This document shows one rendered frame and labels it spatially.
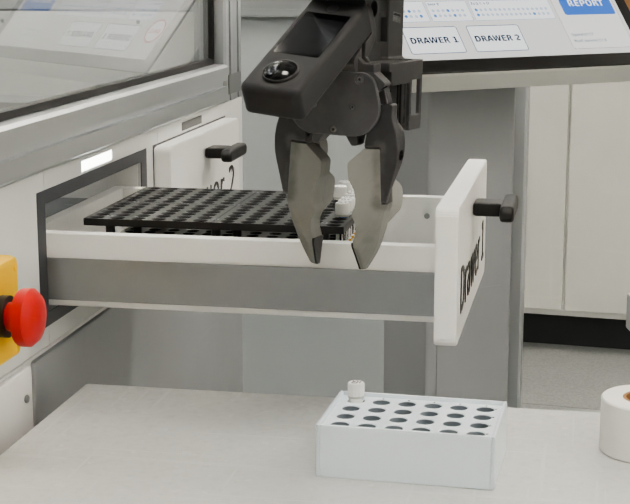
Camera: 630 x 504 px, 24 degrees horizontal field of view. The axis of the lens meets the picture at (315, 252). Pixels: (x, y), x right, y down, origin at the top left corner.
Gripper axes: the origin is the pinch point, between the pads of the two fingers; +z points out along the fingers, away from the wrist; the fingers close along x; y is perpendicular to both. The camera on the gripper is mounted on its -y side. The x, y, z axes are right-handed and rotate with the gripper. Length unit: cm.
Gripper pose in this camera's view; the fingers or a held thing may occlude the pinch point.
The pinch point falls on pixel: (335, 250)
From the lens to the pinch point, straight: 107.4
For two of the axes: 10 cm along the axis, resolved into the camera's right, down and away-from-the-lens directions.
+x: -8.9, -1.1, 4.4
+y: 4.5, -1.7, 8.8
